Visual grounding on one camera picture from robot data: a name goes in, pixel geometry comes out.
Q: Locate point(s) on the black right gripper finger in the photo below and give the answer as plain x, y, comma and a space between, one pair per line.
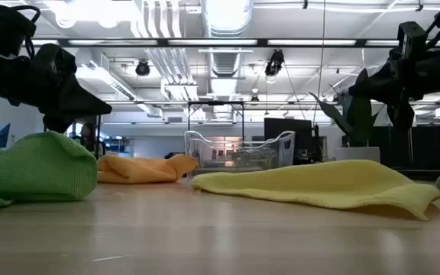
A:
401, 114
373, 89

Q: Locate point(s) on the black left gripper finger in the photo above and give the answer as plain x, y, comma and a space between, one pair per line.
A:
57, 122
86, 101

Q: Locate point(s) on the yellow microfiber towel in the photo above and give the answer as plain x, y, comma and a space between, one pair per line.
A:
319, 183

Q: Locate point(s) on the orange microfiber towel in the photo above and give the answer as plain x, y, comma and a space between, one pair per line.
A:
140, 170

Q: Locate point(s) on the snake plant in white pot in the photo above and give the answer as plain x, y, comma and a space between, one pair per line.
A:
357, 112

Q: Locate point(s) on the person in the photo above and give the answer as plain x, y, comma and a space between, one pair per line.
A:
88, 133

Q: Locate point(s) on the black background rig stand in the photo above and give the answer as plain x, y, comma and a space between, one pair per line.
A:
99, 133

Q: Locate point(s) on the black light bar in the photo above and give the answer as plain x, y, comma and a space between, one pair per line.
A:
162, 42

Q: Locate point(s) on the clear plastic bin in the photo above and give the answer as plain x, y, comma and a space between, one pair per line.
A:
239, 153

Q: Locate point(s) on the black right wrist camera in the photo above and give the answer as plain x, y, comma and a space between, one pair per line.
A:
411, 38

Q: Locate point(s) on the black aluminium table frame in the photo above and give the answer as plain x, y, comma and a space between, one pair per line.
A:
415, 173

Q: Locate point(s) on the black hanging camera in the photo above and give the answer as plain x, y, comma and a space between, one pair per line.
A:
274, 63
142, 68

